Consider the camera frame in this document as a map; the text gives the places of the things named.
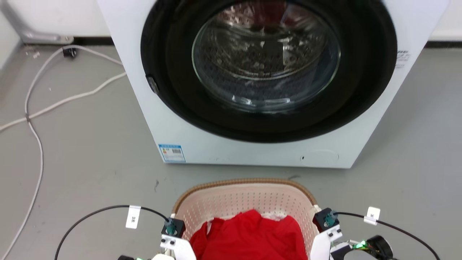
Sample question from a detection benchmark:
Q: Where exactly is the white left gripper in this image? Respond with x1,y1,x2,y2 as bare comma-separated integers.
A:
152,235,197,260

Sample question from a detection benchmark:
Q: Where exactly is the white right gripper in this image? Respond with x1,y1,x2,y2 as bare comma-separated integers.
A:
310,229,353,260

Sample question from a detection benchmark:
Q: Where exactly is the beige plastic laundry basket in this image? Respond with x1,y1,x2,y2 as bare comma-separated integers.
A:
171,178,322,260

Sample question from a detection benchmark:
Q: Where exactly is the white garment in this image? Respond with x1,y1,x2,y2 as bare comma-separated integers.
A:
261,212,288,222

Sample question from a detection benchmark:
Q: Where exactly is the red garment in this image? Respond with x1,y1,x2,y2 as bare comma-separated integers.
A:
189,209,308,260

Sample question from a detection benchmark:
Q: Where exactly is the blue energy label sticker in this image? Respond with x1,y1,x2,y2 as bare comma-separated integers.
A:
158,144,186,163

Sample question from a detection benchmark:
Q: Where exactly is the white front-load washing machine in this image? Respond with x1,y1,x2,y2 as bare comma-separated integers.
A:
97,0,450,169

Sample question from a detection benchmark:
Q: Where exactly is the round black glass washer door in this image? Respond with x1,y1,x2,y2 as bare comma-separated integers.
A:
140,0,398,143

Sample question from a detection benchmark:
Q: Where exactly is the small text sticker on washer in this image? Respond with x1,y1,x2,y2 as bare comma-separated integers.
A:
395,50,411,70

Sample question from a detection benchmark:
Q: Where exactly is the grey metal base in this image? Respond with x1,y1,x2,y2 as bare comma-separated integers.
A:
20,30,75,44

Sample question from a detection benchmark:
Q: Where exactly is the white tag on left cable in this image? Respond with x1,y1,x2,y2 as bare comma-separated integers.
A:
125,205,141,229

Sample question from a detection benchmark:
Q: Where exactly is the white tag on cable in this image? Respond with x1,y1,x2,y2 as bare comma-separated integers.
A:
363,206,381,226
125,205,141,229

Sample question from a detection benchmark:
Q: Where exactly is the white tag on right cable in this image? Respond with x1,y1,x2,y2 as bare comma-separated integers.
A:
363,206,381,226

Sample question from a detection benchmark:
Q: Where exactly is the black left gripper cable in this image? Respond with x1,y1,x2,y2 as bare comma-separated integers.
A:
55,205,170,260

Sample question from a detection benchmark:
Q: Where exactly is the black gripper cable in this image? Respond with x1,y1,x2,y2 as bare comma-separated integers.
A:
334,212,441,260
55,205,170,260

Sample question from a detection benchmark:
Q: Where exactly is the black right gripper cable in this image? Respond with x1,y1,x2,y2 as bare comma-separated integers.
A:
334,212,441,260

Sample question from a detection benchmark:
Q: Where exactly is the thin grey floor cable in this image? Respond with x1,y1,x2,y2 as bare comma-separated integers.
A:
0,46,78,260

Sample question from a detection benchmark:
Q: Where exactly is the thick white floor hose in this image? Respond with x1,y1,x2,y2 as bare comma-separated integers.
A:
0,71,127,133

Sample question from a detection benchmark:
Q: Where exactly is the short grey floor cable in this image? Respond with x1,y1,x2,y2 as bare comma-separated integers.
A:
74,45,124,66

